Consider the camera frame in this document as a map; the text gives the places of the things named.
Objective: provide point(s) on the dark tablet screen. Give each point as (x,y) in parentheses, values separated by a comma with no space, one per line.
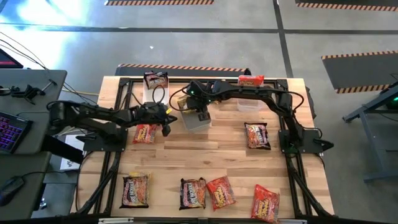
(7,60)

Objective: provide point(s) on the black aluminium table frame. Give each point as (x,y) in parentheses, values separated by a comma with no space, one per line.
(132,80)

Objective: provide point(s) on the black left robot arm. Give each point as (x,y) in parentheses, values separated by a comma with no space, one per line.
(93,115)

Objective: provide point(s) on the orange spicy noodle packet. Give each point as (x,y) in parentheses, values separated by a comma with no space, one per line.
(265,203)
(250,81)
(220,193)
(144,133)

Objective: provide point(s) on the grey desk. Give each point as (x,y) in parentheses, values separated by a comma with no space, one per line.
(18,165)

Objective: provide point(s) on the clear plastic bin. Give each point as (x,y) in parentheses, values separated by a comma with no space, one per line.
(248,106)

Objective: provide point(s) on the black fire noodle packet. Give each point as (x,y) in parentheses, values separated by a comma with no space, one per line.
(257,137)
(192,194)
(155,81)
(134,191)

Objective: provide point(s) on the black computer mouse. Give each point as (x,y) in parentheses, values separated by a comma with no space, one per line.
(11,189)

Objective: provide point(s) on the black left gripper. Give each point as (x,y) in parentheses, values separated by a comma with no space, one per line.
(152,114)

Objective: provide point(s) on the grey-blue desk frame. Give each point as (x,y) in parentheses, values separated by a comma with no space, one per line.
(370,149)

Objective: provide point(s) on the white metal bracket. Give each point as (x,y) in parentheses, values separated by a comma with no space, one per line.
(115,220)

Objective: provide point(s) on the purple backlit keyboard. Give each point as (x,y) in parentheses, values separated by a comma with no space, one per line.
(12,132)

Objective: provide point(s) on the black clamp tool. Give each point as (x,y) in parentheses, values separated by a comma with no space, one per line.
(29,92)

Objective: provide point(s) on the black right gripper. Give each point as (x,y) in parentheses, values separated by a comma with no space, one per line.
(199,96)

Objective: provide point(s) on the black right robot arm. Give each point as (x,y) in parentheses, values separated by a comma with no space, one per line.
(280,99)

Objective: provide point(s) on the white paper sheet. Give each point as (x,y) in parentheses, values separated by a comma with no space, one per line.
(70,161)

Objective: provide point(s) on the black orange-striped floor mat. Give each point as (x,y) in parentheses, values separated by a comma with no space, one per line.
(357,73)
(186,72)
(342,6)
(155,2)

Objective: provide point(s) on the black flat board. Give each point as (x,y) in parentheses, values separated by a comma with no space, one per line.
(59,149)

